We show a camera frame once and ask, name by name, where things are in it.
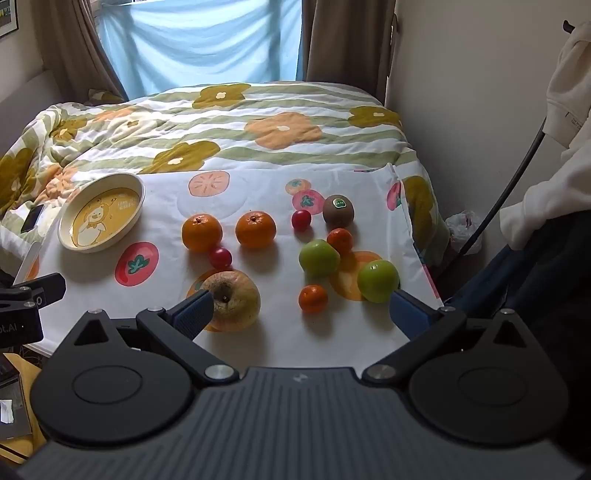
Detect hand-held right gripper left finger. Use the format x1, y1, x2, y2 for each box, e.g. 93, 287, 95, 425
60, 291, 240, 388

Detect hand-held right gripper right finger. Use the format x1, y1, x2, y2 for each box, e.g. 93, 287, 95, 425
362, 290, 543, 387

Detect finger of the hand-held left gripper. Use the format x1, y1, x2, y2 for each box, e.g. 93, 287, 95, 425
0, 272, 66, 312

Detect yellow-brown apple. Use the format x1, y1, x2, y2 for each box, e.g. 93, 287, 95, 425
202, 270, 262, 332

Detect large orange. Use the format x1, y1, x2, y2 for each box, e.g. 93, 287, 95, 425
235, 211, 277, 250
181, 213, 223, 253

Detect small mandarin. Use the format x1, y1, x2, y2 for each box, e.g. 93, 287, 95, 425
326, 228, 354, 256
298, 285, 329, 315

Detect yellow cartoon print bowl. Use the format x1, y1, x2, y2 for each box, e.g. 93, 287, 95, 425
57, 173, 146, 254

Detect green apple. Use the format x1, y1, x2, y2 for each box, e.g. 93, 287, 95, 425
357, 259, 400, 304
298, 239, 341, 278

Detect brown cardboard box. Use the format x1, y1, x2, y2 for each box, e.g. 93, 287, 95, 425
0, 353, 44, 467

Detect black smartphone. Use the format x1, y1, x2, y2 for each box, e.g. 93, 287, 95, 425
20, 204, 45, 234

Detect white fruit print cloth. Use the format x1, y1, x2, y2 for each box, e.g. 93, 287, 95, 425
14, 164, 444, 370

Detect white plastic bag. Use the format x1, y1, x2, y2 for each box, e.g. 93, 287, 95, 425
445, 210, 483, 252

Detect brown kiwi with green sticker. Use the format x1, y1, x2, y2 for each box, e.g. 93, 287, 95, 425
322, 195, 355, 228

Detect dark blue trousers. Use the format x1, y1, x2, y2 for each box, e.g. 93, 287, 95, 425
443, 217, 591, 462

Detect black curved pole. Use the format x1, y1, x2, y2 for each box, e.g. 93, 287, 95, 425
457, 117, 550, 257

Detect floral striped blanket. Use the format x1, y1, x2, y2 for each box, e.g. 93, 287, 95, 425
0, 82, 451, 278

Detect grey bed headboard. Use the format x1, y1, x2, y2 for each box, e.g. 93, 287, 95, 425
0, 68, 63, 155

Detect brown curtain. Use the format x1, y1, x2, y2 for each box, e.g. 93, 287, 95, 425
302, 0, 398, 104
34, 0, 127, 102

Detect light blue window cloth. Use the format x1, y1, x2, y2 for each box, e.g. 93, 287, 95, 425
95, 0, 303, 100

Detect cream hooded sweatshirt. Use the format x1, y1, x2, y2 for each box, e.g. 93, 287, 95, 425
499, 21, 591, 252

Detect framed wall poster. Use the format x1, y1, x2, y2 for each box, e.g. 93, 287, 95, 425
0, 0, 20, 41

